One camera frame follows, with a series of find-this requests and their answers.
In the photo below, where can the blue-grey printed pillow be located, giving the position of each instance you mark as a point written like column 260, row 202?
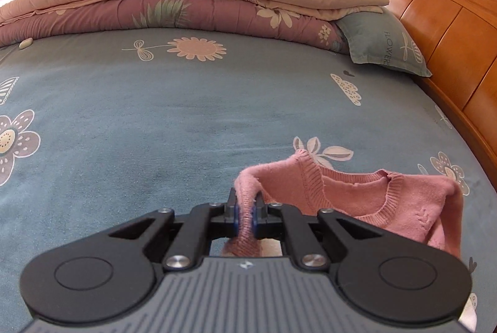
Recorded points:
column 372, row 41

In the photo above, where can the small white object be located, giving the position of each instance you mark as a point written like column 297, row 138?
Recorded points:
column 26, row 42

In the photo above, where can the pink and white knit sweater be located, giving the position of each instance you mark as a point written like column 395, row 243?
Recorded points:
column 407, row 208

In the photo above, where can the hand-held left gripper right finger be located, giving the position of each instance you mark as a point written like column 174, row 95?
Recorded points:
column 254, row 218

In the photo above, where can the wooden headboard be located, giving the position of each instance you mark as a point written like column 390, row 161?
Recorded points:
column 446, row 45

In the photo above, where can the blue floral bed sheet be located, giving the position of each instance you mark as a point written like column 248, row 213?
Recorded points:
column 155, row 115

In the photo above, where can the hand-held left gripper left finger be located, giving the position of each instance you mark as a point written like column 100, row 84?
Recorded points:
column 235, row 218

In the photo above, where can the folded pink floral quilt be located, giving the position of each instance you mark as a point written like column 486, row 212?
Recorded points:
column 217, row 12

